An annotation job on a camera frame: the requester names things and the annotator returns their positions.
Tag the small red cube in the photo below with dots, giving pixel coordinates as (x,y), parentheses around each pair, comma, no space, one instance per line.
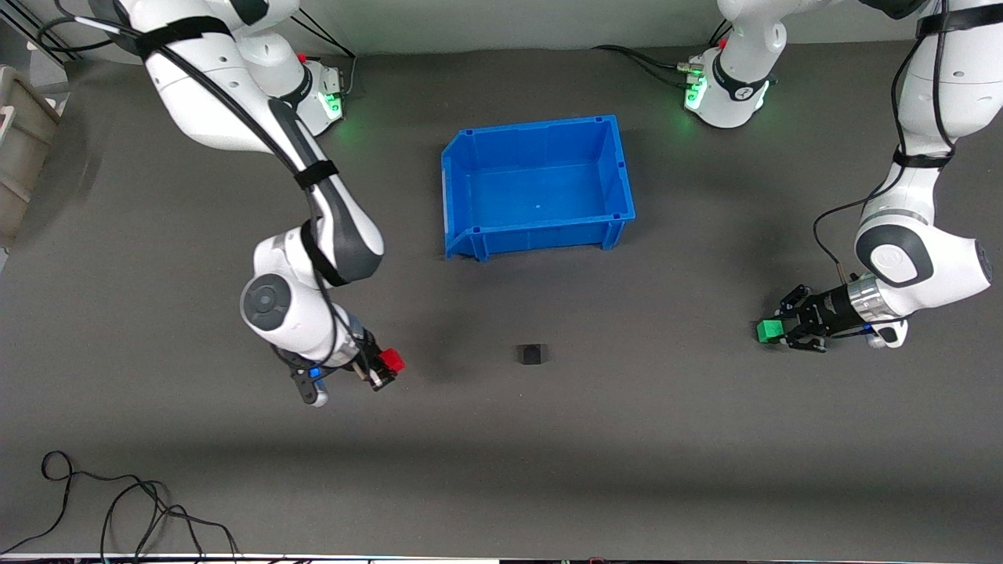
(392,360)

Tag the blue plastic storage bin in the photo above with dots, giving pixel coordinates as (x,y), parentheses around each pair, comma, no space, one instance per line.
(541,188)

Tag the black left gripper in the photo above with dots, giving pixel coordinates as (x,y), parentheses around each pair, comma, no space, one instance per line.
(827,309)

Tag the small green cube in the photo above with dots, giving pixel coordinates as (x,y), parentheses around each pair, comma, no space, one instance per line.
(769,331)

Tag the beige plastic container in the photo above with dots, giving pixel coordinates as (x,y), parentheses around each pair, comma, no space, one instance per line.
(23,149)

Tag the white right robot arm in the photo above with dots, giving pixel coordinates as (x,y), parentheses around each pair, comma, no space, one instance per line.
(313,196)

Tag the small black cube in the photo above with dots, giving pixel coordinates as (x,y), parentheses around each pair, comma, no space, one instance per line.
(530,355)

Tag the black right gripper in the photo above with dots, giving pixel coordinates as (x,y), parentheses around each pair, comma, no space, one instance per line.
(363,355)

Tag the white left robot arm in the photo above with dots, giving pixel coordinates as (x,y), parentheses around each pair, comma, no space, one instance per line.
(917,258)

